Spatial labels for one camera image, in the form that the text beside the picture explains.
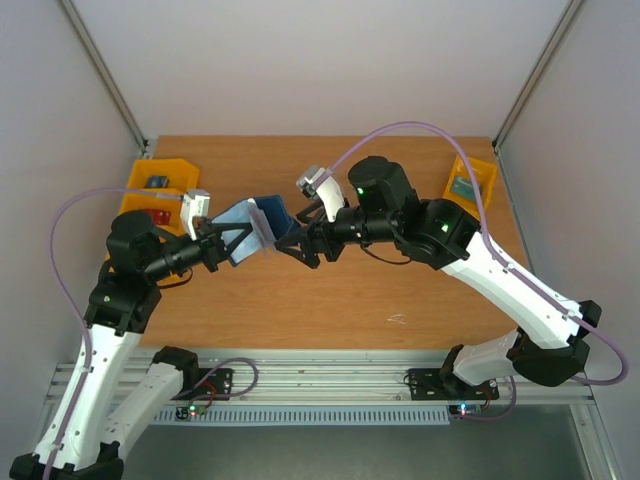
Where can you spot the red card in bin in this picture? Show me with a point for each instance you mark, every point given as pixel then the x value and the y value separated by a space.
pixel 159 217

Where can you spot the yellow bin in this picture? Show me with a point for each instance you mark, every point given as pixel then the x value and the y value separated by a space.
pixel 485 174
pixel 179 174
pixel 163 206

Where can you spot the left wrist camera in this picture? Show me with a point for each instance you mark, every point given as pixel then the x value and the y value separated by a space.
pixel 194 205

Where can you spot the teal card in bin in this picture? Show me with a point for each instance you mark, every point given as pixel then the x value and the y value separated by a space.
pixel 462 187

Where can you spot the yellow bin right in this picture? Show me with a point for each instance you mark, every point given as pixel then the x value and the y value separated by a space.
pixel 485 174

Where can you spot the yellow bin middle left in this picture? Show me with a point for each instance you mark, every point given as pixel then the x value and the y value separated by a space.
pixel 163 206

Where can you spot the grey slotted cable duct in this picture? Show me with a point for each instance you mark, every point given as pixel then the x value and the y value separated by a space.
pixel 285 416

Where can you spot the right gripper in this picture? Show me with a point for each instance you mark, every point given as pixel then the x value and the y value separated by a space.
pixel 323 240

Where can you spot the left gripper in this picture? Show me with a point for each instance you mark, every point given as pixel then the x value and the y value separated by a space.
pixel 212 241

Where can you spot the left controller board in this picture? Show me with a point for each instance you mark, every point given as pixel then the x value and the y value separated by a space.
pixel 191 411

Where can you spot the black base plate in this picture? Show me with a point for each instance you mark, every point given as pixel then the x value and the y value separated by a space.
pixel 218 384
pixel 425 384

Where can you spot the blue card in bin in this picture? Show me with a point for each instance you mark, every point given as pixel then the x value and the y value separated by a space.
pixel 156 182

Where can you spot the controller board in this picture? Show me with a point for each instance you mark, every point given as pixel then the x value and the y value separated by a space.
pixel 465 409
pixel 191 411

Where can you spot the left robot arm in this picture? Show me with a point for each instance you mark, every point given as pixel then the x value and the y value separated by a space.
pixel 88 438

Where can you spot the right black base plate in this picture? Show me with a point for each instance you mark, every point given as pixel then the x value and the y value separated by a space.
pixel 425 384

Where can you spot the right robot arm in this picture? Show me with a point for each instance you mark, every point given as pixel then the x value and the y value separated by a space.
pixel 548 346

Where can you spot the yellow bin far left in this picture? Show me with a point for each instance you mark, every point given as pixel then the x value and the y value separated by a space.
pixel 179 174

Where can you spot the right controller board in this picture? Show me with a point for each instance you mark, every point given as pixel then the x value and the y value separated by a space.
pixel 465 409

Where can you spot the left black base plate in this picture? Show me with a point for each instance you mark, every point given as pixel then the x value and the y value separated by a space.
pixel 218 384

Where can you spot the blue card holder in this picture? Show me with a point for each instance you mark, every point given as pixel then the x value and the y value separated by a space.
pixel 269 219

